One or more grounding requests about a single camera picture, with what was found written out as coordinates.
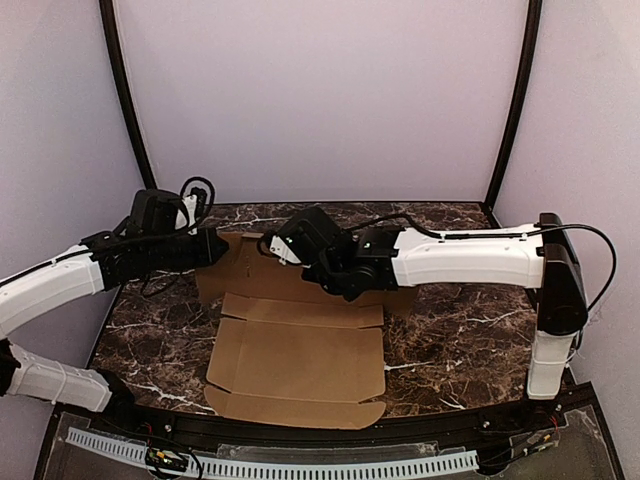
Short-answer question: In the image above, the brown cardboard box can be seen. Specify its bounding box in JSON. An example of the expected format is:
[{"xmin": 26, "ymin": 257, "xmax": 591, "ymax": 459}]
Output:
[{"xmin": 196, "ymin": 232, "xmax": 418, "ymax": 430}]

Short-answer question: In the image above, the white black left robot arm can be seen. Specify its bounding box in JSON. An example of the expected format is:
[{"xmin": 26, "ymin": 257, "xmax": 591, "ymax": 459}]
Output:
[{"xmin": 1, "ymin": 177, "xmax": 229, "ymax": 412}]

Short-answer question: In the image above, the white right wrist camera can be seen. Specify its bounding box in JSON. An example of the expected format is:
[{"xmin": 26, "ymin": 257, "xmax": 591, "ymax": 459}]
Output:
[{"xmin": 269, "ymin": 235, "xmax": 302, "ymax": 266}]

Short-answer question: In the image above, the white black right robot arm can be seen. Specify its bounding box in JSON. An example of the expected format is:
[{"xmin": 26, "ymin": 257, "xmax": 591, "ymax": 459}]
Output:
[{"xmin": 267, "ymin": 206, "xmax": 595, "ymax": 401}]

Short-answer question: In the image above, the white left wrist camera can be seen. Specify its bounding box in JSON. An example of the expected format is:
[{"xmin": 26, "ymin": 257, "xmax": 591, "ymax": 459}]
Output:
[{"xmin": 175, "ymin": 193, "xmax": 208, "ymax": 235}]

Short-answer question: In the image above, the small green circuit board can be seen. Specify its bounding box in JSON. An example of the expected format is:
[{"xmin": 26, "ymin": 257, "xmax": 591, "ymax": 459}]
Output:
[{"xmin": 144, "ymin": 448, "xmax": 189, "ymax": 471}]

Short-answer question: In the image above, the black front table rail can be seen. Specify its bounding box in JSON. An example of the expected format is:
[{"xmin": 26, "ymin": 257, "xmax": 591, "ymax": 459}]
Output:
[{"xmin": 90, "ymin": 401, "xmax": 567, "ymax": 451}]

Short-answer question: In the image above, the black left frame post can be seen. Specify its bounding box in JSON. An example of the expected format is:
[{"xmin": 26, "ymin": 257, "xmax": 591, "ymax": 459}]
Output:
[{"xmin": 98, "ymin": 0, "xmax": 158, "ymax": 189}]

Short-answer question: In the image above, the black right frame post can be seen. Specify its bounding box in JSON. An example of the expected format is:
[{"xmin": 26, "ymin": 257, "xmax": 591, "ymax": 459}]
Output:
[{"xmin": 483, "ymin": 0, "xmax": 543, "ymax": 213}]

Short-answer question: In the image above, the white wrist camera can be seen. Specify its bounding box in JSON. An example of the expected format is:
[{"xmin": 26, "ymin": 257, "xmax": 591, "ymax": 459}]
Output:
[
  {"xmin": 175, "ymin": 193, "xmax": 208, "ymax": 235},
  {"xmin": 269, "ymin": 235, "xmax": 302, "ymax": 266}
]

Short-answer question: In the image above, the black frame post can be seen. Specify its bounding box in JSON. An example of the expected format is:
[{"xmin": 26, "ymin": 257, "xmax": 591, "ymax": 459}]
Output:
[
  {"xmin": 98, "ymin": 0, "xmax": 158, "ymax": 189},
  {"xmin": 483, "ymin": 0, "xmax": 543, "ymax": 213}
]

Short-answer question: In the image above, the white slotted cable duct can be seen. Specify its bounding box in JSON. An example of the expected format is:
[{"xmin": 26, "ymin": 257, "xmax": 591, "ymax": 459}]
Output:
[{"xmin": 65, "ymin": 427, "xmax": 479, "ymax": 479}]

